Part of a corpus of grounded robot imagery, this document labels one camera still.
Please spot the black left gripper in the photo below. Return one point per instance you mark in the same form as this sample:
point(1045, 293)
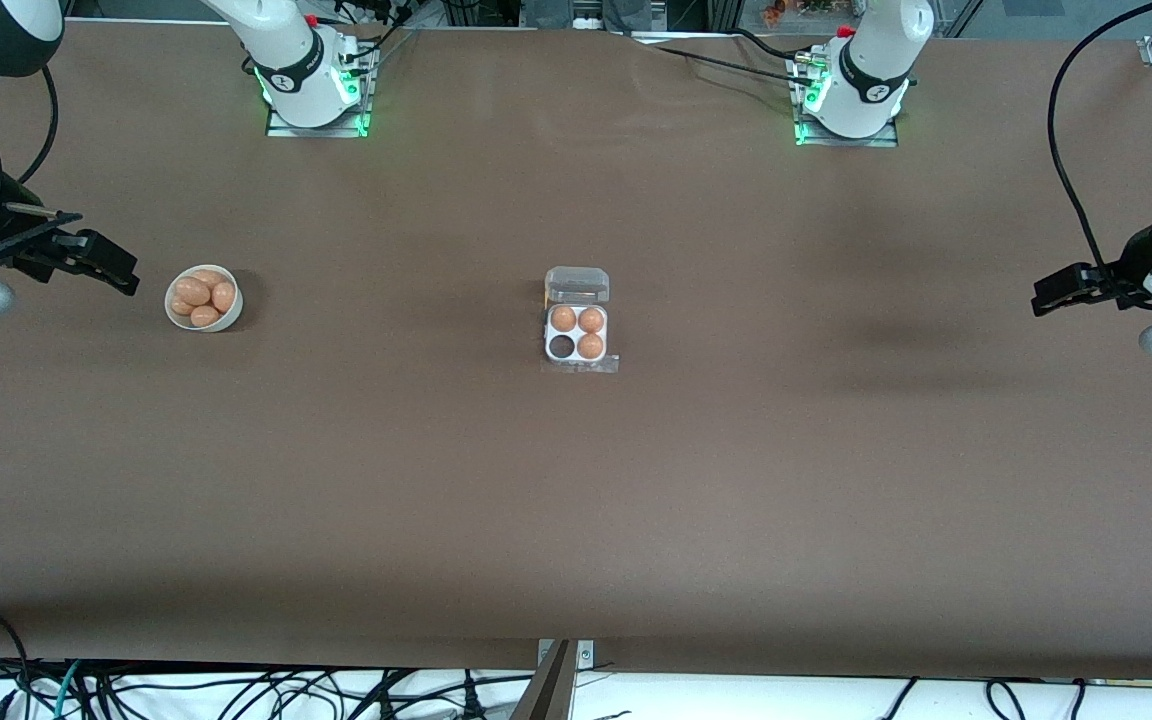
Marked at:
point(1123, 272)

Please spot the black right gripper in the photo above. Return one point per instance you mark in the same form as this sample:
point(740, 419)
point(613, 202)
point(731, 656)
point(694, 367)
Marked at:
point(4, 237)

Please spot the clear plastic egg carton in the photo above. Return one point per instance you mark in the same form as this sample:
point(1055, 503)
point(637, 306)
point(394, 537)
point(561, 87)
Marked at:
point(576, 285)

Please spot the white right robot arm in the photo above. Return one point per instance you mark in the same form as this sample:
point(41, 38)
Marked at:
point(291, 60)

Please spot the white round bowl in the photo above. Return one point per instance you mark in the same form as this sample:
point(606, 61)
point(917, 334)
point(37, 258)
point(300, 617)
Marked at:
point(226, 320)

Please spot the large table cover sheet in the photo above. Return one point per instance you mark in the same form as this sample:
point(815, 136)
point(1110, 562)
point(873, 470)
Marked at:
point(576, 500)

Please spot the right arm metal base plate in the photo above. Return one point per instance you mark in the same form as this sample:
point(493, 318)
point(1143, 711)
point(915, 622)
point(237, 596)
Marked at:
point(316, 131)

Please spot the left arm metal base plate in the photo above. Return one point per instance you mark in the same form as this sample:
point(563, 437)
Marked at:
point(846, 142)

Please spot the metal bracket with dark post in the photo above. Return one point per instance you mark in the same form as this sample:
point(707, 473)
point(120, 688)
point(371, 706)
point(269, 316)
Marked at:
point(548, 690)

